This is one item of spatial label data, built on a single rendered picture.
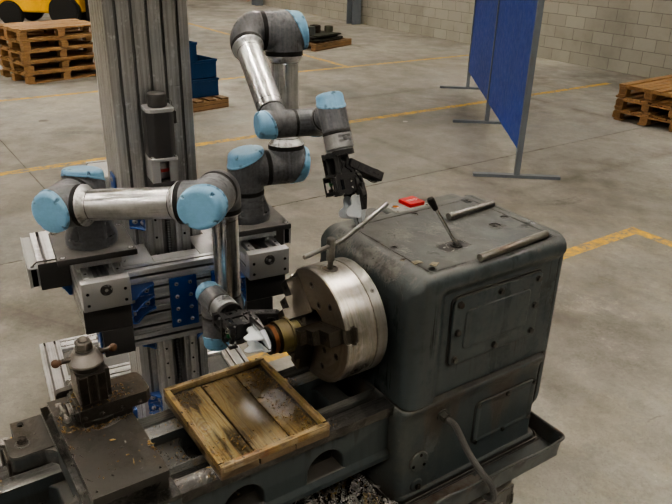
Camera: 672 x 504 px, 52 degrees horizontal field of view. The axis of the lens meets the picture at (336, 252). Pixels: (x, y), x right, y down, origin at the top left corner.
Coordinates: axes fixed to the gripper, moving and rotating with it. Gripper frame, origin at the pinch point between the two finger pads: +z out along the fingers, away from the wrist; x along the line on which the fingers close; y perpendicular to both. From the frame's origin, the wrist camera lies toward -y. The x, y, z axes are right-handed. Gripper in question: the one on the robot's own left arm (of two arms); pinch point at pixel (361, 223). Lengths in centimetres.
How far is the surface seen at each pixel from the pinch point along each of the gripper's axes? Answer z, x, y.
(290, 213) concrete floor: -5, -331, -154
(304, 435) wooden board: 47, 4, 31
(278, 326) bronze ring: 20.8, -2.4, 29.2
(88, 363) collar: 17, -7, 75
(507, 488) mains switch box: 93, -8, -40
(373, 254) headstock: 8.8, 1.6, -0.7
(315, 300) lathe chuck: 16.9, -1.8, 17.6
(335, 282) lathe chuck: 12.8, 6.0, 15.2
